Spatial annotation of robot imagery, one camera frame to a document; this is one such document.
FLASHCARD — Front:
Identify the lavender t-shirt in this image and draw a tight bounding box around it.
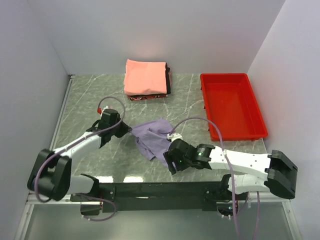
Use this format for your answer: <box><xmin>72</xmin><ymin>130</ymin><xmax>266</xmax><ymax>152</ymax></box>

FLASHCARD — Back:
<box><xmin>130</xmin><ymin>117</ymin><xmax>173</xmax><ymax>168</ymax></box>

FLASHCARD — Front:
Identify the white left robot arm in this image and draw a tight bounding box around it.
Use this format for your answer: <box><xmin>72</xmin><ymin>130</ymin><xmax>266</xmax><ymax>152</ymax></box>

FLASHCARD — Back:
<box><xmin>27</xmin><ymin>108</ymin><xmax>131</xmax><ymax>201</ymax></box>

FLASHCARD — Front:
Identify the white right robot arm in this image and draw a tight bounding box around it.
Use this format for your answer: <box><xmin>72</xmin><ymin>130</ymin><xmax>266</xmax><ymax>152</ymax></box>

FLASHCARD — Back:
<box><xmin>163</xmin><ymin>139</ymin><xmax>298</xmax><ymax>200</ymax></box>

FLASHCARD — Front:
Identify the red patterned folded t-shirt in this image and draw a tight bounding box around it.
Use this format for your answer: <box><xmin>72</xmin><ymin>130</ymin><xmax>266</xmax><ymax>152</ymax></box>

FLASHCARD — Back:
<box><xmin>127</xmin><ymin>94</ymin><xmax>168</xmax><ymax>101</ymax></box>

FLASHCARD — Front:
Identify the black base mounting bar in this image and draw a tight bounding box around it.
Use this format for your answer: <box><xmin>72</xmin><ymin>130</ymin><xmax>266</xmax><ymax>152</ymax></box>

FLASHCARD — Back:
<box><xmin>70</xmin><ymin>174</ymin><xmax>232</xmax><ymax>216</ymax></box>

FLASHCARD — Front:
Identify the red plastic bin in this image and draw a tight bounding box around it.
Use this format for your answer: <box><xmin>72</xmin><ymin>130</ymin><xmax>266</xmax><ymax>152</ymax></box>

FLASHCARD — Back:
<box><xmin>200</xmin><ymin>73</ymin><xmax>269</xmax><ymax>141</ymax></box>

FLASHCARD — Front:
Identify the dusty pink folded t-shirt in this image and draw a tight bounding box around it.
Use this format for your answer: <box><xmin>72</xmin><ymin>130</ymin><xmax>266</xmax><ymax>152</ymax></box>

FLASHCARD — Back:
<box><xmin>168</xmin><ymin>71</ymin><xmax>172</xmax><ymax>84</ymax></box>

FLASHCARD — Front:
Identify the black folded t-shirt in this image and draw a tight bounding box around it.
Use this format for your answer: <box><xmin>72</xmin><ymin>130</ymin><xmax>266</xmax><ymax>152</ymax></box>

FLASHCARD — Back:
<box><xmin>126</xmin><ymin>63</ymin><xmax>173</xmax><ymax>98</ymax></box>

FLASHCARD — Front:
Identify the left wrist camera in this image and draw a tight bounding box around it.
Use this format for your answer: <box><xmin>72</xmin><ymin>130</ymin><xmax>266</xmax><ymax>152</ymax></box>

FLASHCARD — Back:
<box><xmin>97</xmin><ymin>106</ymin><xmax>117</xmax><ymax>115</ymax></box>

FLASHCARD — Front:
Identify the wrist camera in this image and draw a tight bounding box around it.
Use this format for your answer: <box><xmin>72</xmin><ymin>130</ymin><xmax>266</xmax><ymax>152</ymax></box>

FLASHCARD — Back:
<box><xmin>97</xmin><ymin>106</ymin><xmax>117</xmax><ymax>115</ymax></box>
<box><xmin>167</xmin><ymin>133</ymin><xmax>183</xmax><ymax>142</ymax></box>

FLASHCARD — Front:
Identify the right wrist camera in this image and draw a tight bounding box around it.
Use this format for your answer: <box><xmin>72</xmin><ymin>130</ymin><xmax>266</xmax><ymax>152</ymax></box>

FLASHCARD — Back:
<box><xmin>167</xmin><ymin>133</ymin><xmax>183</xmax><ymax>142</ymax></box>

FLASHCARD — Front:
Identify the aluminium frame rail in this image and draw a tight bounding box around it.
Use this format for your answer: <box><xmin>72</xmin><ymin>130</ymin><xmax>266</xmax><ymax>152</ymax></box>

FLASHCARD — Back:
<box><xmin>13</xmin><ymin>74</ymin><xmax>76</xmax><ymax>240</ymax></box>

